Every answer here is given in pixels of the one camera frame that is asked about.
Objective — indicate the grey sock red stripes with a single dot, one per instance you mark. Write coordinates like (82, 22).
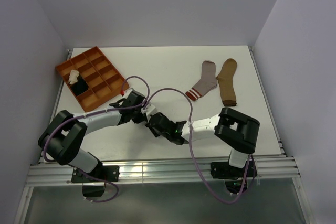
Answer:
(206, 83)

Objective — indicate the tan brown sock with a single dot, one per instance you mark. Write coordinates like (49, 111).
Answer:
(225, 81)

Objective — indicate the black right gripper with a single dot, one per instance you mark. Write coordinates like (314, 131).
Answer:
(156, 134)

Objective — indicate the orange compartment tray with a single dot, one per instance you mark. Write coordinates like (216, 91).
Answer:
(104, 80)

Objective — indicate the black sock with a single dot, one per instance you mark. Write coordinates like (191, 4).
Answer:
(79, 87)

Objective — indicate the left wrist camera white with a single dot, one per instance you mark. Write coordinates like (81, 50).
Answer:
(125, 93)

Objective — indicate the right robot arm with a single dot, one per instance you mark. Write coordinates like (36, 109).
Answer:
(234, 128)

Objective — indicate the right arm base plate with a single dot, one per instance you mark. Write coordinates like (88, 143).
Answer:
(222, 170)

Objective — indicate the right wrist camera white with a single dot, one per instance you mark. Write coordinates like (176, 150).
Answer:
(149, 110)

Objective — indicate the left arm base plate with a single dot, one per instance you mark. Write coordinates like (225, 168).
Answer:
(106, 173)

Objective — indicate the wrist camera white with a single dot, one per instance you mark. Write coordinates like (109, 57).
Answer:
(125, 93)
(149, 110)

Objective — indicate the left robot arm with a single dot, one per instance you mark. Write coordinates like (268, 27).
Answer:
(63, 137)

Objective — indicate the aluminium frame rail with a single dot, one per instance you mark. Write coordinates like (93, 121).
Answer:
(167, 171)

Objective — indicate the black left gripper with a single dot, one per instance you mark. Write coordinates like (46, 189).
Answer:
(141, 119)

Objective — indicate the cream brown striped sock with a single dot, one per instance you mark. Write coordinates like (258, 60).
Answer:
(74, 77)

